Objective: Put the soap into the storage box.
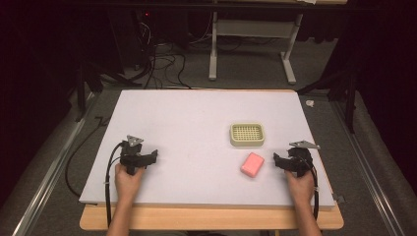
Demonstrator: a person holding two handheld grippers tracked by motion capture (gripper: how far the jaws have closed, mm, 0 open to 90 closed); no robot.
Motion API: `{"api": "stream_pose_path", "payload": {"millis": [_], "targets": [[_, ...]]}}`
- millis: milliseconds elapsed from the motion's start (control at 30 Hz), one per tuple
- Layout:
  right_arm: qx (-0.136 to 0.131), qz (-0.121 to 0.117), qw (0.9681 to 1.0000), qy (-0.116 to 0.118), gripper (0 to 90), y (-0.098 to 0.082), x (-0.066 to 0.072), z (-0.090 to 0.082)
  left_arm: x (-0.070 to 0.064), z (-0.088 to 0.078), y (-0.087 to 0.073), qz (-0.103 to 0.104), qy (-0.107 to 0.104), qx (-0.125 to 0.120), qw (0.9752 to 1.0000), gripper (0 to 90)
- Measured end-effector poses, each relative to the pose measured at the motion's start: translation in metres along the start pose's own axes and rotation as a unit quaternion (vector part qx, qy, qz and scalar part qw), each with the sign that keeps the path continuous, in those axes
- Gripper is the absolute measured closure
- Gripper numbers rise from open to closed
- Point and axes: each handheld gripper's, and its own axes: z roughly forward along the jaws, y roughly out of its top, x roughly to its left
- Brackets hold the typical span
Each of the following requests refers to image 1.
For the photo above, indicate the person's left hand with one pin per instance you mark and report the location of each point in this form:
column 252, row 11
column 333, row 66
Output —
column 126, row 183

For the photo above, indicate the grey metal clip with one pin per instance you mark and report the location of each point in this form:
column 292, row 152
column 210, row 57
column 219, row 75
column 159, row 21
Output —
column 338, row 198

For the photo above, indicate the black metal stand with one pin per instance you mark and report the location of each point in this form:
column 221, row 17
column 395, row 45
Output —
column 81, row 91
column 351, row 98

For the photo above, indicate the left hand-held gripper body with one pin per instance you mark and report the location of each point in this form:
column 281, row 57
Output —
column 130, row 158

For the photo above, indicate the small white scrap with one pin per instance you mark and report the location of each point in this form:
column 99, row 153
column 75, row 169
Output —
column 309, row 103

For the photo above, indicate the pink soap bar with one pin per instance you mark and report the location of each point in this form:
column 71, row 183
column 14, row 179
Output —
column 252, row 164

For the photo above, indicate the white metal desk frame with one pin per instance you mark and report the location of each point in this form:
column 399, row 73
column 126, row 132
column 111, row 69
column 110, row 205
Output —
column 255, row 28

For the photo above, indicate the aluminium rail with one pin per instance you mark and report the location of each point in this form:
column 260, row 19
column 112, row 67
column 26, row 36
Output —
column 367, row 170
column 49, row 177

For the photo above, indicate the white foam table mat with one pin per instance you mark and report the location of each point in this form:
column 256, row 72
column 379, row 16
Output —
column 196, row 131

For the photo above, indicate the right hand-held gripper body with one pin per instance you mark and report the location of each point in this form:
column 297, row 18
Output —
column 299, row 160

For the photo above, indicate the person's right hand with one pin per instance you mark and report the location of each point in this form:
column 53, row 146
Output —
column 301, row 189

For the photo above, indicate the cream perforated soap dish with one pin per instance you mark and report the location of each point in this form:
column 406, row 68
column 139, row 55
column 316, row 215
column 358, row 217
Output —
column 247, row 134

